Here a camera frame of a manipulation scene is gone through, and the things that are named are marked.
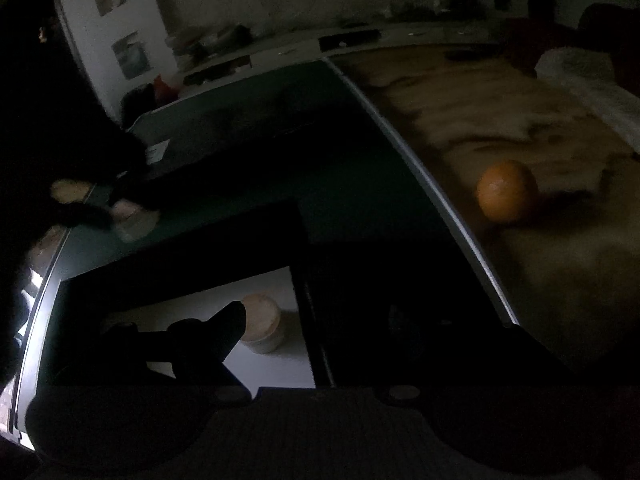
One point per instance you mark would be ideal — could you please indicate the red object in background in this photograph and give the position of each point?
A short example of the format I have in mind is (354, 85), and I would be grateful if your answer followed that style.
(162, 91)

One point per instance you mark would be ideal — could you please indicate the dark green desk mat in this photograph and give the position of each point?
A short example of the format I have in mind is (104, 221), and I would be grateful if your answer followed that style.
(284, 171)

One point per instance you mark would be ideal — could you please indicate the wooden lidded round jar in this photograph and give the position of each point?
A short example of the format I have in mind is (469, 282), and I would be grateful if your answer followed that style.
(264, 331)

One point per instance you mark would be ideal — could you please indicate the black organizer tray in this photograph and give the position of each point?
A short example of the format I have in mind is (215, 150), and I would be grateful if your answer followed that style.
(251, 444)

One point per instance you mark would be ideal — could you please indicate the white paper sheet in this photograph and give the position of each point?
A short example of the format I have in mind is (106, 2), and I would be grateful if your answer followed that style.
(287, 366)

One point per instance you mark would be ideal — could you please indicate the white label sticker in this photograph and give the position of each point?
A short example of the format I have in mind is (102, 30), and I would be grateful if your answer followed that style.
(155, 152)

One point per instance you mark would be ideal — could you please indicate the orange fruit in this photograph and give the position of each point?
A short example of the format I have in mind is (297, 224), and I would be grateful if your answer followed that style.
(506, 191)

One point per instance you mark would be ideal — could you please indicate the bubble wrap package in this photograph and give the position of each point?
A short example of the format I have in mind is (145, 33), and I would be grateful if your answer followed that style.
(589, 77)

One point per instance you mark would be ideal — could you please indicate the picture on white wall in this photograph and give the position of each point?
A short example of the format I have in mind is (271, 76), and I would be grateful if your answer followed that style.
(131, 56)

